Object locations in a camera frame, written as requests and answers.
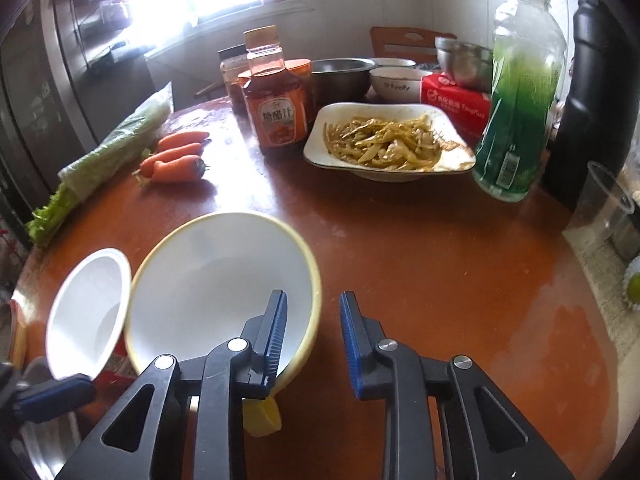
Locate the white bowl with print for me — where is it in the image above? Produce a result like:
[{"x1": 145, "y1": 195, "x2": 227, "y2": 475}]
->
[{"x1": 369, "y1": 66, "x2": 434, "y2": 104}]

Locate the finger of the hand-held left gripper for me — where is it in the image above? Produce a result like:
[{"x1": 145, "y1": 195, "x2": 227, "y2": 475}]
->
[{"x1": 12, "y1": 374, "x2": 97, "y2": 418}]

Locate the carrot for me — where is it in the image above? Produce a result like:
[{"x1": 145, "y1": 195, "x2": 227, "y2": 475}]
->
[
  {"x1": 156, "y1": 131, "x2": 211, "y2": 152},
  {"x1": 149, "y1": 156, "x2": 207, "y2": 184},
  {"x1": 139, "y1": 142, "x2": 205, "y2": 177}
]

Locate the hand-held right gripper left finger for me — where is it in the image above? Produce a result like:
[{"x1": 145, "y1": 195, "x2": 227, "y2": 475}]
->
[{"x1": 52, "y1": 289, "x2": 289, "y2": 480}]

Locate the black thermos bottle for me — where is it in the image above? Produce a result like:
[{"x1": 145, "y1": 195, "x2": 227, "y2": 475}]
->
[{"x1": 542, "y1": 0, "x2": 640, "y2": 199}]

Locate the green fruit in foam net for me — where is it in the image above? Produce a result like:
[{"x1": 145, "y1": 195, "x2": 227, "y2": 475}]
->
[{"x1": 622, "y1": 255, "x2": 640, "y2": 312}]

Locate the yellow plastic plate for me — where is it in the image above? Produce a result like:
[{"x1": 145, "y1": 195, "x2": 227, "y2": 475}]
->
[{"x1": 242, "y1": 395, "x2": 282, "y2": 438}]

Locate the wooden chair with cutout back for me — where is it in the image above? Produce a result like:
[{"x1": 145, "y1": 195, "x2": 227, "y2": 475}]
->
[{"x1": 370, "y1": 26, "x2": 457, "y2": 66}]

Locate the red tissue pack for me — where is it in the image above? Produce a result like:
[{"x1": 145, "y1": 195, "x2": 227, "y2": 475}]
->
[{"x1": 420, "y1": 73, "x2": 494, "y2": 149}]

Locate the white bowl with yellow rim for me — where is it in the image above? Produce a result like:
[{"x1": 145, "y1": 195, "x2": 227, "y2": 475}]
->
[{"x1": 123, "y1": 211, "x2": 322, "y2": 396}]

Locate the large steel bowl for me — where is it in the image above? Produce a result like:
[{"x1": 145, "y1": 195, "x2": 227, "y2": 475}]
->
[{"x1": 310, "y1": 58, "x2": 377, "y2": 105}]

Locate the brown sauce bottle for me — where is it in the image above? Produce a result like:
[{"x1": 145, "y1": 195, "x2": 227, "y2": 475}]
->
[{"x1": 242, "y1": 25, "x2": 310, "y2": 157}]

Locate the grey refrigerator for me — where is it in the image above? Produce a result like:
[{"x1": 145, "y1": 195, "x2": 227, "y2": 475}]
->
[{"x1": 0, "y1": 0, "x2": 153, "y2": 206}]

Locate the green drink bottle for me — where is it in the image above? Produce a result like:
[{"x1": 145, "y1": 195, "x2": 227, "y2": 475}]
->
[{"x1": 472, "y1": 0, "x2": 569, "y2": 205}]

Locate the white patterned cloth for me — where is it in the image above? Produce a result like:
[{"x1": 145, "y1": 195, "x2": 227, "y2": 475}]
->
[{"x1": 562, "y1": 230, "x2": 640, "y2": 361}]

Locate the white plate of cooked food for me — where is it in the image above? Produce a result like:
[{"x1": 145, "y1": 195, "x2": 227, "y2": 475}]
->
[{"x1": 303, "y1": 102, "x2": 477, "y2": 183}]

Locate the bagged green leafy vegetable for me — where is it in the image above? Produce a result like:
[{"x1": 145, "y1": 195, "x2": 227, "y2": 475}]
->
[{"x1": 25, "y1": 85, "x2": 174, "y2": 249}]

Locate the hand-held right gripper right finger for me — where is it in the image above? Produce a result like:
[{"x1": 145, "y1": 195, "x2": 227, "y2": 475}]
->
[{"x1": 339, "y1": 290, "x2": 576, "y2": 480}]

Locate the clear plastic cup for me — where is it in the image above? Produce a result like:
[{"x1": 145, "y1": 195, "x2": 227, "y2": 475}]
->
[{"x1": 562, "y1": 160, "x2": 636, "y2": 252}]

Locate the small steel bowl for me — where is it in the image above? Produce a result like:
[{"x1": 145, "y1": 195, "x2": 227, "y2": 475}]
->
[{"x1": 435, "y1": 36, "x2": 495, "y2": 94}]

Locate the plain white bowl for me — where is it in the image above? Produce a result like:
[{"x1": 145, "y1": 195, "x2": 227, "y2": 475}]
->
[{"x1": 372, "y1": 56, "x2": 417, "y2": 70}]

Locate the glass jar with dark lid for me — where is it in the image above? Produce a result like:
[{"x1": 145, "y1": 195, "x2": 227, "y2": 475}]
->
[{"x1": 218, "y1": 45, "x2": 252, "y2": 114}]

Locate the small white bowl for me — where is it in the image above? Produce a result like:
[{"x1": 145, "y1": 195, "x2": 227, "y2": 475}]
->
[{"x1": 45, "y1": 248, "x2": 132, "y2": 381}]

